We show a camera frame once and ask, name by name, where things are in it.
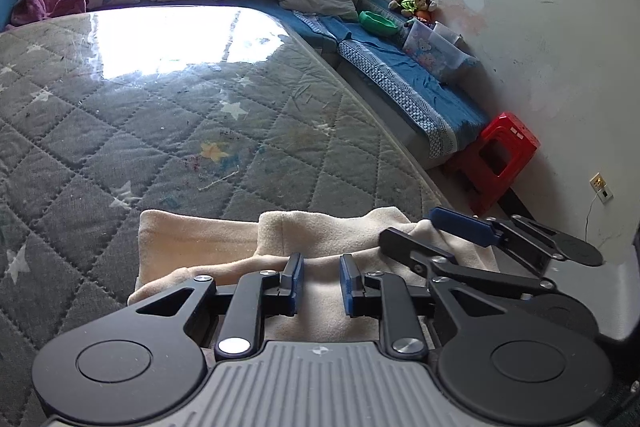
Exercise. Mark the pink cloth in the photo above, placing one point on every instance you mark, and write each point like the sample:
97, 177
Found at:
42, 2

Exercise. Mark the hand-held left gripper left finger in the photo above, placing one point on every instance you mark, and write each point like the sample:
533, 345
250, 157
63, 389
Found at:
298, 282

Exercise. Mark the brown green plush toys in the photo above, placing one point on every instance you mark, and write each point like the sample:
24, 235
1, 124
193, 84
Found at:
412, 4

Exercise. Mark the grey quilted star table cover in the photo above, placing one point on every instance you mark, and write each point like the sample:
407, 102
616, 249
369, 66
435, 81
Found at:
125, 127

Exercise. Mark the green bowl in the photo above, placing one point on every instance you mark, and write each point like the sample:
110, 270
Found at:
377, 23

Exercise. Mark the blue patterned sofa sheet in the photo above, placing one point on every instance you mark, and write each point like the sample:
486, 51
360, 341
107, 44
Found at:
415, 92

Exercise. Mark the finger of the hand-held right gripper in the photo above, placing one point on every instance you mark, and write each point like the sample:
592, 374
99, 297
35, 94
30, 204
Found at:
465, 224
425, 252

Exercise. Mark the wall socket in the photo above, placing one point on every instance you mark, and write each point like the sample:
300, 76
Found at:
601, 188

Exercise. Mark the red plastic stool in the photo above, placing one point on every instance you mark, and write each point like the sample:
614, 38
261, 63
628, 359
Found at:
500, 142

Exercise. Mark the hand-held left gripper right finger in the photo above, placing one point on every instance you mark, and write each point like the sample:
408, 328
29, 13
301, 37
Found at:
346, 284

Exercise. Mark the cream knit garment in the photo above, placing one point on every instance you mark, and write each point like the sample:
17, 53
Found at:
320, 237

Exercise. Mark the clear plastic storage box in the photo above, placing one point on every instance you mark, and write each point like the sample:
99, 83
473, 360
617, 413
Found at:
435, 52

